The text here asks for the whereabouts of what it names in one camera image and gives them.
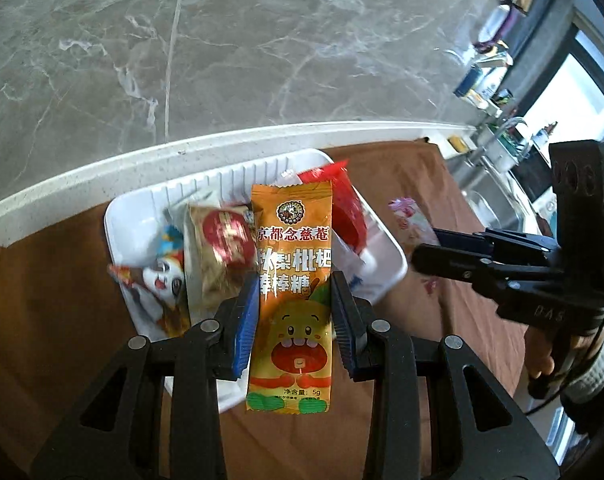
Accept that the person's right forearm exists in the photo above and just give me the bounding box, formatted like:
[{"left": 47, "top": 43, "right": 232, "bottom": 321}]
[{"left": 559, "top": 337, "right": 604, "bottom": 466}]

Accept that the clear pink snack packet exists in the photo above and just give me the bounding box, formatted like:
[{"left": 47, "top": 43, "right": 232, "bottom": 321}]
[{"left": 388, "top": 197, "right": 445, "bottom": 301}]

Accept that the dark window frame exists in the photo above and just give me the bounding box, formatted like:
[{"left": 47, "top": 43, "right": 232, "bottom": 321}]
[{"left": 502, "top": 0, "right": 604, "bottom": 161}]

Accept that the gold red snack packet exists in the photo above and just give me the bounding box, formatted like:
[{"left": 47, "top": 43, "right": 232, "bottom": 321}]
[{"left": 183, "top": 202, "right": 261, "bottom": 329}]

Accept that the blue white box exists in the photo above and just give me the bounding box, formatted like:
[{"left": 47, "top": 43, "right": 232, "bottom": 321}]
[{"left": 453, "top": 67, "right": 486, "bottom": 99}]

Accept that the white ribbed tray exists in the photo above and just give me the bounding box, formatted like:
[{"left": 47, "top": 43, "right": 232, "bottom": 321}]
[{"left": 103, "top": 147, "right": 409, "bottom": 402}]

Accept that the blue cartoon dog snack packet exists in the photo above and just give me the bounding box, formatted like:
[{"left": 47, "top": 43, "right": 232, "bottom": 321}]
[{"left": 107, "top": 225, "right": 193, "bottom": 339}]

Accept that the chrome faucet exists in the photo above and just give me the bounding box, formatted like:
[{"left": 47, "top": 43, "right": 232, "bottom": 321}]
[{"left": 464, "top": 116, "right": 533, "bottom": 171}]

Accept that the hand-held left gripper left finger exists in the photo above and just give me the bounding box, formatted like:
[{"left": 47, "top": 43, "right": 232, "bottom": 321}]
[{"left": 29, "top": 272, "right": 261, "bottom": 480}]

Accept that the steel sink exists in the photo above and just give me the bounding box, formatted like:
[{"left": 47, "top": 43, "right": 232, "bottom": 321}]
[{"left": 461, "top": 159, "right": 539, "bottom": 235}]

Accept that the orange cartoon snack packet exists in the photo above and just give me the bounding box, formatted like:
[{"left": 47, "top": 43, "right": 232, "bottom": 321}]
[{"left": 245, "top": 178, "right": 337, "bottom": 402}]

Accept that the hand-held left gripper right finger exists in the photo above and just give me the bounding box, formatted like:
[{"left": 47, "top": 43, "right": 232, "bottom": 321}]
[{"left": 330, "top": 271, "right": 559, "bottom": 480}]

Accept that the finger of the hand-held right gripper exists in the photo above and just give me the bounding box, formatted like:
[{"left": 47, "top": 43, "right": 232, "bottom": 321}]
[
  {"left": 412, "top": 241, "right": 549, "bottom": 307},
  {"left": 431, "top": 227, "right": 554, "bottom": 262}
]

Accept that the brown tablecloth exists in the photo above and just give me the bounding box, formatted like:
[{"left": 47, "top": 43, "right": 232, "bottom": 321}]
[{"left": 0, "top": 137, "right": 539, "bottom": 480}]

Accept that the person's right hand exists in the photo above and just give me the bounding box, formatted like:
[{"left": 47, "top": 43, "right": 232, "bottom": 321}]
[{"left": 524, "top": 322, "right": 604, "bottom": 386}]

